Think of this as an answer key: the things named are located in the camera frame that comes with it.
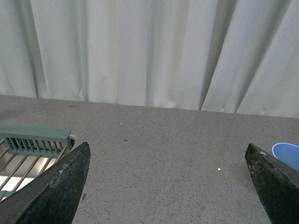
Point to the light blue plastic cup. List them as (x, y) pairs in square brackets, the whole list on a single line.
[(287, 153)]

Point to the white curtain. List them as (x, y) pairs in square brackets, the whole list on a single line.
[(235, 56)]

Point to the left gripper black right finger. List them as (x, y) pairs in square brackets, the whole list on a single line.
[(276, 184)]

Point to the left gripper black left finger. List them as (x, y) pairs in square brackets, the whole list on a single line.
[(52, 197)]

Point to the green dish drying rack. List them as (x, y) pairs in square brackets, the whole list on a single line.
[(27, 151)]

